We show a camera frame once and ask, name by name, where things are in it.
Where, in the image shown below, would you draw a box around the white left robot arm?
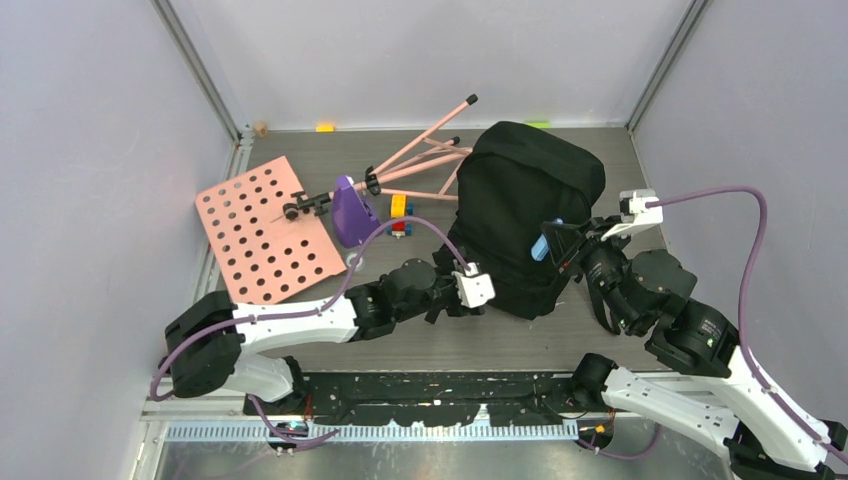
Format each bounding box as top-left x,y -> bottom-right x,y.
151,259 -> 495,414

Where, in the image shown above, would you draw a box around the yellow toy brick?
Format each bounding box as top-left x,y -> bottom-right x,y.
390,194 -> 408,219

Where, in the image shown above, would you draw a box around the blue small clip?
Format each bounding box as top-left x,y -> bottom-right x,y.
530,218 -> 564,262

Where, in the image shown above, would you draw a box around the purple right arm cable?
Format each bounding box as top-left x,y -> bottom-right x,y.
576,186 -> 848,468

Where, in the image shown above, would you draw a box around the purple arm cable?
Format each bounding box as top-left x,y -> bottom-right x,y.
148,215 -> 475,452
576,186 -> 848,468

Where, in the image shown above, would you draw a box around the purple plastic stapler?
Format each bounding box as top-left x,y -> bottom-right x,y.
331,175 -> 380,248

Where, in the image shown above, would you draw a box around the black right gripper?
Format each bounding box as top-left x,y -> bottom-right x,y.
537,212 -> 638,329

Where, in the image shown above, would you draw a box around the clear tape roll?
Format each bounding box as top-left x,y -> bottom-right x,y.
345,252 -> 364,272

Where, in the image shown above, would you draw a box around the pink perforated stand plate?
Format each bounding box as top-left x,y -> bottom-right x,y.
195,156 -> 347,305

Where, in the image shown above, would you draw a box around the pink folding stand legs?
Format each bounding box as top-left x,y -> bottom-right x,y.
283,93 -> 480,223

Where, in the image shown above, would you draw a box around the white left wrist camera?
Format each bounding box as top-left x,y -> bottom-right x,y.
452,262 -> 496,309

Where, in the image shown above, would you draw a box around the aluminium slotted rail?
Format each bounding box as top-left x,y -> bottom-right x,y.
164,419 -> 579,443

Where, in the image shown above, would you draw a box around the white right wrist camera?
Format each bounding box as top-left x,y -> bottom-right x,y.
601,189 -> 664,241

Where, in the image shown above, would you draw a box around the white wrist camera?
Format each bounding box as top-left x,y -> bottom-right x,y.
452,262 -> 496,309
601,189 -> 664,241

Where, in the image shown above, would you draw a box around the black student backpack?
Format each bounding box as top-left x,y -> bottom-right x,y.
448,121 -> 606,320

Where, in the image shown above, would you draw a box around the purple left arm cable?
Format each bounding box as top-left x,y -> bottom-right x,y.
148,215 -> 475,452

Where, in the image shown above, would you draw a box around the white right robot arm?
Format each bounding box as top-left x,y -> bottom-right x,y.
541,217 -> 847,479

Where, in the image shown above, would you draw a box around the small wooden block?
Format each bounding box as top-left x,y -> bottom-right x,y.
253,121 -> 269,137

